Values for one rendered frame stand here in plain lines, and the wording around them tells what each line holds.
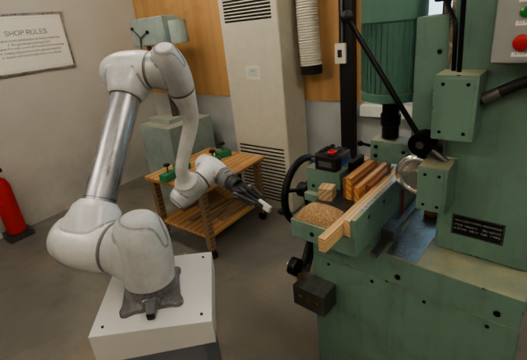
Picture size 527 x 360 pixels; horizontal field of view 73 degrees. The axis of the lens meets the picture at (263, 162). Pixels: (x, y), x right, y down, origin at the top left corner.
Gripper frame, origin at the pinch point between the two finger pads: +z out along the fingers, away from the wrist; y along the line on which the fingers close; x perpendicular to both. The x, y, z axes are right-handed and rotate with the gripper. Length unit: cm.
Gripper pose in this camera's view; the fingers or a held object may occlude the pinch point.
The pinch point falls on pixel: (264, 205)
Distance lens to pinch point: 153.1
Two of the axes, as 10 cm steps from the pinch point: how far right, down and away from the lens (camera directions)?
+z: 7.5, 4.8, -4.6
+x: -1.7, 8.1, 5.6
